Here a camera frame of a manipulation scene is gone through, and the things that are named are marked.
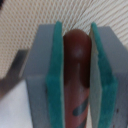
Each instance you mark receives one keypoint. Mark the gripper grey green-padded right finger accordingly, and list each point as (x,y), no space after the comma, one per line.
(108,79)

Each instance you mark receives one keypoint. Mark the gripper grey green-padded left finger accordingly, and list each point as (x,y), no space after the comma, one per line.
(44,77)

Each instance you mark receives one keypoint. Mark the brown toy sausage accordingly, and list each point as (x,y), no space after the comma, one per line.
(77,55)

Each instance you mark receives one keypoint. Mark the beige woven placemat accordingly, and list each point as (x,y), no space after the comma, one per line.
(19,20)

